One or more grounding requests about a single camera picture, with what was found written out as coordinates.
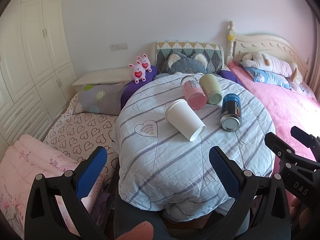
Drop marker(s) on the white paper cup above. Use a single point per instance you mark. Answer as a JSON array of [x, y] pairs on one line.
[[185, 120]]

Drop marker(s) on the cream bedside shelf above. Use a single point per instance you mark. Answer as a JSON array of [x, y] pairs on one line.
[[107, 76]]

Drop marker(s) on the cream wardrobe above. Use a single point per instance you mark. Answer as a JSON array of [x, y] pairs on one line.
[[37, 74]]

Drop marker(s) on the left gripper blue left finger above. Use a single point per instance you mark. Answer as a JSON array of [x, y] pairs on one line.
[[43, 218]]

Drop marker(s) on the pale green cup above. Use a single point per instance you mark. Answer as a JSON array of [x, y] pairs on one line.
[[210, 85]]

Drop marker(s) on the striped light blue quilt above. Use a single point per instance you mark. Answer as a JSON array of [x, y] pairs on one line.
[[161, 170]]

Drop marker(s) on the front pink bunny toy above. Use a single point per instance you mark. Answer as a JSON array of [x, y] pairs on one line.
[[138, 72]]

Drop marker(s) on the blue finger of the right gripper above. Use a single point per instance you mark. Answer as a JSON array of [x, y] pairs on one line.
[[307, 140], [282, 149]]

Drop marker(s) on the pink curtain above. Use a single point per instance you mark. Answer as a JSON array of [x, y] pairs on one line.
[[315, 72]]

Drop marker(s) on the grey cat plush cushion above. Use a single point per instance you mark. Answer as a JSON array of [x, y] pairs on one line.
[[180, 63]]

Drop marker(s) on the grey flower pillow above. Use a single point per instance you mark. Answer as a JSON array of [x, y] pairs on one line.
[[100, 99]]

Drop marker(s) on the white pink plush dog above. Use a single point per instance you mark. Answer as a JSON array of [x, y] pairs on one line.
[[263, 61]]

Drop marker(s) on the operator thumb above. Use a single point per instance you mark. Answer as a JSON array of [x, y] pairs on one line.
[[143, 231]]

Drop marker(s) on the pink fleece blanket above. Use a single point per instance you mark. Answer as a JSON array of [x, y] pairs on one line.
[[271, 108]]

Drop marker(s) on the pink clear plastic cup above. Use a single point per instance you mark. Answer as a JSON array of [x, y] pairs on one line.
[[193, 92]]

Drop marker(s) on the blue cartoon pillow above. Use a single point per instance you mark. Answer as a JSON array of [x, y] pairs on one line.
[[268, 77]]

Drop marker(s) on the cream wooden bed headboard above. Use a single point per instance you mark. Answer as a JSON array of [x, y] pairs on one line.
[[239, 45]]

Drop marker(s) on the rear pink bunny toy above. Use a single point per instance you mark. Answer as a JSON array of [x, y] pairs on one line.
[[145, 62]]

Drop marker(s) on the heart pattern bed sheet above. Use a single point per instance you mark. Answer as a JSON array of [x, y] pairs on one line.
[[77, 135]]

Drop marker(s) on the white wall socket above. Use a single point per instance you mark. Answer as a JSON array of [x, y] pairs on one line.
[[116, 47]]

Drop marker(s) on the pink bunny toy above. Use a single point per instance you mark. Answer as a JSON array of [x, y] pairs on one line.
[[138, 72], [145, 62]]

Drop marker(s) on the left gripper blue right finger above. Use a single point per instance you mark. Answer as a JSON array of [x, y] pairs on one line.
[[260, 210]]

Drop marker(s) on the purple pillow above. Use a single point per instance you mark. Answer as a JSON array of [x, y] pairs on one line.
[[132, 87]]

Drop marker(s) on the quilted diamond pattern headboard cover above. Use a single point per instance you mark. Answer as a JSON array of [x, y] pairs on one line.
[[213, 53]]

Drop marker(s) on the blue black CoolTowel can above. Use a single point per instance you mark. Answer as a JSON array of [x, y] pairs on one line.
[[230, 119]]

